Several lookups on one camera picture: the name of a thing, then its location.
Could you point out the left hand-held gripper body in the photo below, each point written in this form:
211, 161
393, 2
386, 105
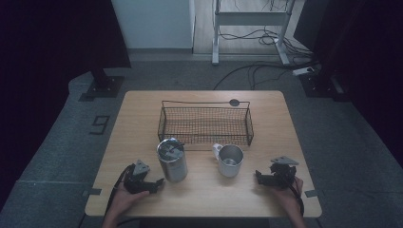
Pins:
137, 183

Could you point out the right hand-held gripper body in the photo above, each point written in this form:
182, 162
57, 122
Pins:
282, 175

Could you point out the steel tumbler with lid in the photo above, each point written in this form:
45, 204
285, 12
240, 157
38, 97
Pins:
172, 163

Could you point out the white enamel mug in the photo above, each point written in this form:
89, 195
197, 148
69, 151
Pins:
229, 164

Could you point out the person's left hand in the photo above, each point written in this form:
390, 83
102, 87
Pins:
123, 201

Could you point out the person's right hand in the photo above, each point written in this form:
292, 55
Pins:
286, 198

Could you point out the grey tape strip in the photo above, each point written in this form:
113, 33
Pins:
311, 193

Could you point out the white power strip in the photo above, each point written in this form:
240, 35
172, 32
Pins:
302, 71

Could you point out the dark curtain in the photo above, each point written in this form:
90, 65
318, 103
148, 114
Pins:
47, 47
364, 47

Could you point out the white cabinet panel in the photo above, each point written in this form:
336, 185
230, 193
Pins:
155, 22

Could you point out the black stand with base plate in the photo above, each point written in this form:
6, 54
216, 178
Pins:
320, 85
106, 85

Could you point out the white metal desk frame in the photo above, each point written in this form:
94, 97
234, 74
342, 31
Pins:
250, 19

